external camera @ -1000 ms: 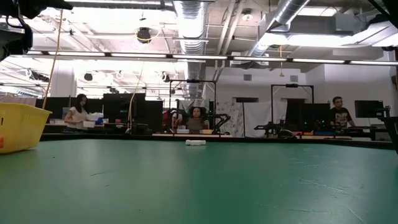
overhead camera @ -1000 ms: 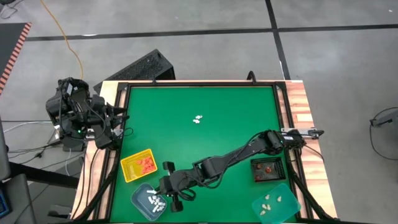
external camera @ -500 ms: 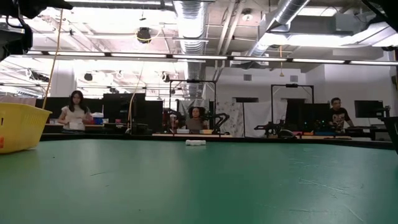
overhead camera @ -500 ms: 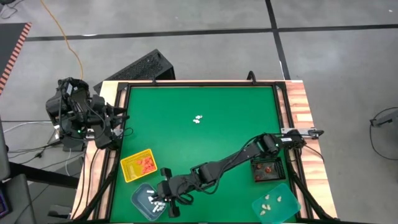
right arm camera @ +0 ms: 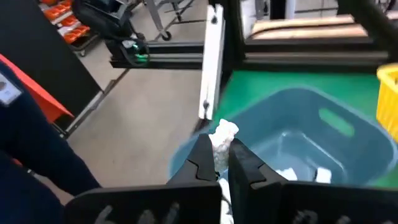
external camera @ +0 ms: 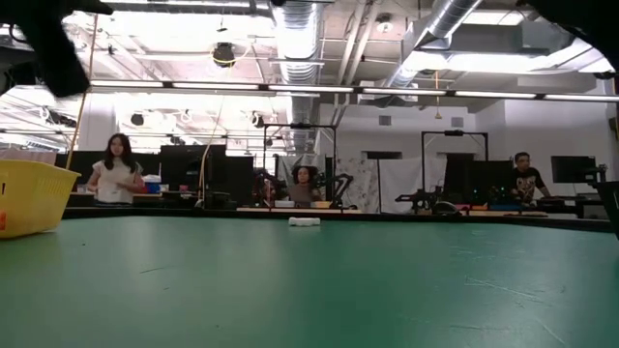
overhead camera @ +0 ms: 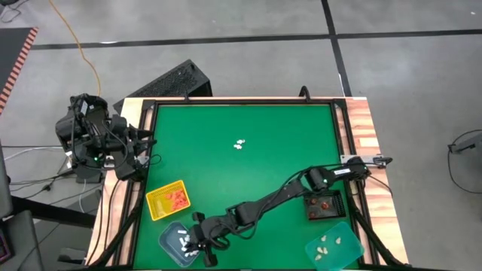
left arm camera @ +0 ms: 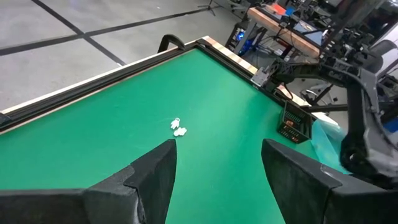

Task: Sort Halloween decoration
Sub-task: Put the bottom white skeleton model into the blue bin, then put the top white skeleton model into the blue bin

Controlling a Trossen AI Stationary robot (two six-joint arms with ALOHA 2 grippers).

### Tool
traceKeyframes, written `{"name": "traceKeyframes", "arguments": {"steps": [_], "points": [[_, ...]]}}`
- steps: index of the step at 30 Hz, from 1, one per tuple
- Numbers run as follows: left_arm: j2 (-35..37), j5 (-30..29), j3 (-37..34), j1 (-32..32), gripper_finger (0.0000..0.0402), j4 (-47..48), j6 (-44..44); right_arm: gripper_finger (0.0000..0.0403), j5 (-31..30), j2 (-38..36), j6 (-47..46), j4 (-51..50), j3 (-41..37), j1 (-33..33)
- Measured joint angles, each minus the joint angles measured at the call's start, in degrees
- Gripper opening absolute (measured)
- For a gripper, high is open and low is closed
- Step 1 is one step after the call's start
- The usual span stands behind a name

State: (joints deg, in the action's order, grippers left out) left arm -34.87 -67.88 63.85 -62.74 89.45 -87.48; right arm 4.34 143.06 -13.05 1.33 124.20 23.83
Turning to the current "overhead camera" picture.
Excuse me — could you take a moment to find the black flat floor bar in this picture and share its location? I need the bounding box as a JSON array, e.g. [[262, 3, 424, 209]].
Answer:
[[11, 195, 97, 230]]

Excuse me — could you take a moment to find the teal plastic tray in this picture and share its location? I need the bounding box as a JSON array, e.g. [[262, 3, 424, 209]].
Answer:
[[304, 221, 365, 271]]

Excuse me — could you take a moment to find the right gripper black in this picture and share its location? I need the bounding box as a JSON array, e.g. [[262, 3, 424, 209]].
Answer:
[[182, 212, 230, 257]]

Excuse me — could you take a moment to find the dark device with screen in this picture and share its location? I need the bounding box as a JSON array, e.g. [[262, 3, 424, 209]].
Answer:
[[0, 221, 14, 266]]

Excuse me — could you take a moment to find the yellow slotted plastic basket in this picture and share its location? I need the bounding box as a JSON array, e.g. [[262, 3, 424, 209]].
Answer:
[[145, 178, 192, 221]]

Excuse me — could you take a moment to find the black floor tape strip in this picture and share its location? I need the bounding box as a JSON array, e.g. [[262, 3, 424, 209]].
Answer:
[[32, 29, 482, 51], [321, 0, 353, 98]]

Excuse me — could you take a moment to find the black perforated computer case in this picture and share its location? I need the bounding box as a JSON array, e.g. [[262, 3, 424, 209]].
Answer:
[[112, 59, 213, 114]]

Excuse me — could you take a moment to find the white floor cable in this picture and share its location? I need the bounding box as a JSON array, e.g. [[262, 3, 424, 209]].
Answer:
[[2, 146, 57, 162]]

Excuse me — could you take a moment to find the green table mat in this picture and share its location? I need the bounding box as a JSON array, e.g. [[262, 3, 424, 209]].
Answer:
[[134, 103, 358, 269]]

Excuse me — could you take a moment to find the black slotted plastic basket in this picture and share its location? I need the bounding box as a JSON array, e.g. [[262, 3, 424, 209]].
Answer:
[[303, 190, 347, 221]]

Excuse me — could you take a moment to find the black mat with striped edge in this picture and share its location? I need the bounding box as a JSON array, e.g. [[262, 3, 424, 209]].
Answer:
[[0, 26, 39, 116]]

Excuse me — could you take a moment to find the grey metal stand foot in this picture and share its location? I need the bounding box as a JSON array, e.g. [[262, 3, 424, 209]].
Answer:
[[447, 133, 482, 154]]

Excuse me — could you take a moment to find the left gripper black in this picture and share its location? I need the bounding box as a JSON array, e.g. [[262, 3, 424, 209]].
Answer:
[[108, 116, 157, 151]]

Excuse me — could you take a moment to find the black looped floor cable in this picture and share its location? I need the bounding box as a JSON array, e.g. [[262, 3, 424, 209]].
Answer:
[[447, 129, 482, 195]]

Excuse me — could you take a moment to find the thick yellow power cable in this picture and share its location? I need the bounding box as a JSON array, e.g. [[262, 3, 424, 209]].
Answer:
[[47, 0, 102, 97]]

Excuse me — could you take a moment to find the grey upright panel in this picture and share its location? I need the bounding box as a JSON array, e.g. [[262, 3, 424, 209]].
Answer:
[[0, 142, 13, 219]]

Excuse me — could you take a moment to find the black diagonal frame strut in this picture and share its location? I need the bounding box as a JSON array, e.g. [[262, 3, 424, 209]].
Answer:
[[345, 193, 402, 269], [88, 187, 146, 269]]

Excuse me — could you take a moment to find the blue-grey plastic tray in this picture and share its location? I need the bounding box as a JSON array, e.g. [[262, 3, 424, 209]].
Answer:
[[157, 220, 203, 268]]

